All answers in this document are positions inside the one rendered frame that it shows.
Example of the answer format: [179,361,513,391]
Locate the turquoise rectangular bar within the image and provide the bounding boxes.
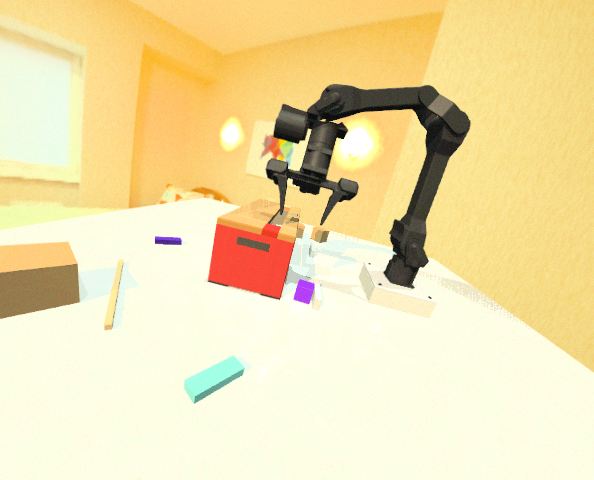
[184,356,245,404]

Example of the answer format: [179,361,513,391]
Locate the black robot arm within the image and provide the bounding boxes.
[273,84,471,289]

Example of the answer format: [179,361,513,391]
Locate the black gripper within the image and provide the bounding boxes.
[265,142,359,226]

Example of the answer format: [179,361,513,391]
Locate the tan flat bar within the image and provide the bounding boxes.
[104,260,124,330]

